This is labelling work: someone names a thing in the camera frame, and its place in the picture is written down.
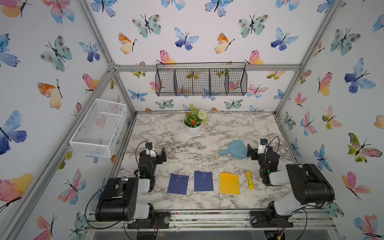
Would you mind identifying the yellow glue stick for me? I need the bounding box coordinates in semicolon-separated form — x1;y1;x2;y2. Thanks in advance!
246;171;255;190

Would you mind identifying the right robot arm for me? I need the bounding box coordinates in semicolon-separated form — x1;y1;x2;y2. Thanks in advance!
247;139;335;228

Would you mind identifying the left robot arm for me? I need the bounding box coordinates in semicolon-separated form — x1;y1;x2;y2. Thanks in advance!
94;141;171;230

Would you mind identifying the left navy envelope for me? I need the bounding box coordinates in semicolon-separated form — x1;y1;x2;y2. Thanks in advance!
167;174;189;195

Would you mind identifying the potted flower plant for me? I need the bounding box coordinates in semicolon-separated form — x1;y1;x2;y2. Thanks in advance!
183;104;209;136

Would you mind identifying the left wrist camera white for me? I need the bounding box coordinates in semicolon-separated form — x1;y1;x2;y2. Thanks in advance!
145;142;158;158

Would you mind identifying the white mesh wall basket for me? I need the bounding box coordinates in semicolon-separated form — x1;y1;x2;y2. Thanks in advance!
69;99;127;158

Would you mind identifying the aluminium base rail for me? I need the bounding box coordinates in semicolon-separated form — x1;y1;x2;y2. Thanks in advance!
85;209;337;232

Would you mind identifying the black wire wall basket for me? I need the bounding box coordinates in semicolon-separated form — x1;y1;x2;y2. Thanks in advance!
155;62;248;97

